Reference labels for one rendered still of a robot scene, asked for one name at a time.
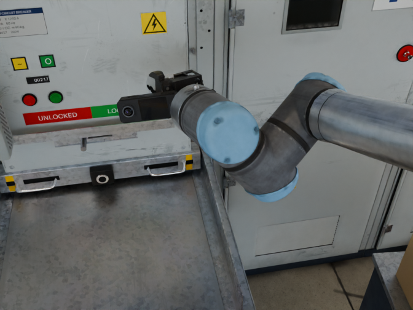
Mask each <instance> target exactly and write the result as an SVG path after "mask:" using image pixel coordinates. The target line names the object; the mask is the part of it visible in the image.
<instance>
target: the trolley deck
mask: <svg viewBox="0 0 413 310"><path fill-rule="evenodd" d="M203 154H204V157H205V161H206V165H207V167H208V171H209V174H210V178H211V182H212V185H213V189H214V193H215V196H216V200H217V203H218V207H219V211H220V213H221V217H222V221H223V224H224V228H225V231H226V235H227V239H228V241H229V245H230V249H231V252H232V256H233V259H234V263H235V267H236V270H237V274H238V278H239V281H240V285H241V287H242V291H243V310H256V307H255V304H254V300H253V297H252V294H251V290H250V286H249V283H248V280H247V277H246V274H245V270H244V267H243V263H242V259H241V257H240V253H239V251H238V247H237V243H236V240H235V236H234V233H233V230H232V227H231V223H230V220H229V216H228V214H227V210H226V206H225V203H224V199H223V197H222V193H221V189H220V187H219V183H218V179H217V176H216V173H215V170H214V167H213V163H212V160H211V157H210V156H208V155H207V154H206V153H205V152H204V150H203ZM114 181H115V182H114V183H109V184H103V185H94V186H93V185H92V182H89V183H79V184H73V185H64V186H55V187H54V188H53V189H48V190H43V191H35V192H29V193H18V192H16V191H15V193H14V200H13V204H12V212H11V216H10V223H9V231H8V235H7V242H6V250H5V254H4V261H3V266H2V273H1V280H0V310H224V305H223V302H222V298H221V293H220V289H219V285H218V280H217V277H216V273H215V269H214V264H213V260H212V257H211V252H210V247H209V244H208V239H207V235H206V232H205V227H204V224H203V219H202V214H201V211H200V206H199V202H198V199H197V194H196V191H195V186H194V181H193V178H192V174H191V170H186V171H185V172H184V173H178V174H173V175H164V176H157V177H152V176H151V175H144V176H138V177H129V178H119V179H114Z"/></svg>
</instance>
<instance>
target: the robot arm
mask: <svg viewBox="0 0 413 310"><path fill-rule="evenodd" d="M189 73H194V75H188V74H189ZM200 82H201V84H200ZM146 85H147V90H148V92H149V93H148V94H142V95H132V96H127V97H121V98H120V100H119V101H118V102H117V109H118V113H119V117H120V121H121V122H122V123H130V122H140V121H150V120H156V119H166V118H168V119H169V118H171V119H172V121H173V123H174V125H175V126H177V128H179V129H180V131H182V132H183V133H184V134H185V135H187V136H188V137H189V138H190V139H191V140H193V141H194V142H195V143H196V144H197V145H199V146H200V147H201V148H202V149H203V150H204V152H205V153H206V154H207V155H208V156H210V157H211V158H212V159H214V160H215V161H216V162H217V163H218V164H219V165H220V166H221V167H222V168H223V169H224V170H225V171H226V172H227V173H228V174H229V175H230V176H231V177H232V178H234V179H235V180H236V181H237V182H238V183H239V184H240V185H241V186H242V187H244V190H245V191H246V192H247V193H248V194H250V195H252V196H254V197H255V198H256V199H257V200H259V201H262V202H275V201H278V200H280V199H282V198H284V197H286V196H287V195H288V194H289V193H290V192H291V191H292V190H293V189H294V188H295V186H296V184H297V181H298V178H299V174H298V169H297V167H296V166H297V165H298V163H300V161H301V160H302V159H303V158H304V156H305V155H306V154H307V153H308V152H309V151H310V149H311V148H312V147H313V145H314V144H315V143H316V142H317V141H318V140H319V141H322V142H326V143H332V144H334V145H337V146H340V147H343V148H346V149H349V150H351V151H354V152H357V153H360V154H363V155H365V156H368V157H371V158H374V159H377V160H379V161H382V162H385V163H388V164H391V165H394V166H396V167H399V168H402V169H404V170H408V171H410V172H413V105H409V104H405V103H399V102H395V101H390V100H384V99H380V98H374V97H368V96H364V95H358V94H355V93H349V92H347V91H346V89H345V88H344V87H343V86H342V85H341V84H340V83H339V82H337V81H336V80H335V79H333V78H332V77H330V76H328V75H326V76H325V75H324V74H323V73H317V72H313V73H309V74H307V75H305V76H304V78H303V79H302V80H300V81H299V82H298V83H297V84H296V85H295V86H294V89H293V90H292V91H291V93H290V94H289V95H288V96H287V97H286V98H285V100H284V101H283V102H282V104H281V105H280V106H279V107H278V108H277V109H276V111H275V112H274V113H273V115H271V117H270V118H269V119H268V120H267V122H265V124H264V125H263V126H262V127H261V128H260V129H259V127H258V123H257V122H256V120H255V118H254V117H253V115H252V114H251V113H250V112H249V111H248V110H247V109H246V108H245V107H243V106H242V105H239V104H238V103H234V102H232V101H230V100H228V99H227V98H225V97H223V96H222V95H220V94H218V93H216V91H215V90H213V89H209V88H207V87H205V86H204V84H203V81H202V75H201V74H199V73H197V72H195V71H193V70H188V71H183V72H181V73H176V74H175V73H170V74H163V72H162V71H153V72H151V73H150V74H149V76H148V77H147V81H146Z"/></svg>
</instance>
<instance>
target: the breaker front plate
mask: <svg viewBox="0 0 413 310"><path fill-rule="evenodd" d="M38 7H41V8H42V10H43V13H44V18H45V24H46V27H47V32H48V34H39V35H31V36H16V37H8V38H0V99H1V103H2V106H3V108H4V112H5V114H6V118H7V121H8V124H9V127H10V131H11V133H12V135H19V134H26V133H37V132H48V131H54V130H66V129H76V128H83V127H94V126H100V125H111V124H122V122H121V121H120V117H119V116H110V117H99V118H92V119H81V120H75V121H63V122H52V123H45V124H34V125H26V124H25V120H24V117H23V114H25V113H36V112H43V111H55V110H61V109H73V108H84V107H91V106H103V105H114V104H117V102H118V101H119V100H120V98H121V97H127V96H132V95H142V94H148V93H149V92H148V90H147V85H146V81H147V78H148V76H149V74H150V73H151V72H153V71H162V72H163V74H170V73H175V74H176V73H181V72H183V71H187V36H186V0H0V10H12V9H29V8H38ZM153 12H166V21H167V33H157V34H143V31H142V24H141V14H145V13H153ZM52 54H53V57H54V60H55V65H56V67H51V68H41V64H40V61H39V56H38V55H52ZM16 57H26V62H27V65H28V70H17V71H14V69H13V66H12V62H11V59H10V58H16ZM36 76H49V80H50V82H45V83H38V84H28V83H27V81H26V78H30V77H36ZM54 90H56V91H59V92H61V93H62V94H63V100H62V102H60V103H52V102H51V101H50V100H49V98H48V96H49V93H50V92H52V91H54ZM26 93H31V94H33V95H35V96H36V97H37V103H36V104H35V105H33V106H27V105H25V104H24V103H23V102H22V96H24V94H26ZM185 151H190V142H189V137H188V136H187V135H185V134H184V133H183V132H182V131H180V129H179V128H177V126H175V128H169V129H158V130H147V131H141V132H130V133H120V134H114V135H108V136H102V137H92V138H88V139H87V150H86V151H81V140H80V138H75V139H69V140H58V141H47V142H41V143H30V144H24V145H13V149H12V155H11V158H10V159H9V160H3V164H4V167H5V169H6V172H17V171H23V170H33V169H43V168H49V167H59V166H65V165H75V164H85V163H91V162H101V161H111V160H116V159H126V158H133V157H143V156H153V155H158V154H168V153H178V152H185Z"/></svg>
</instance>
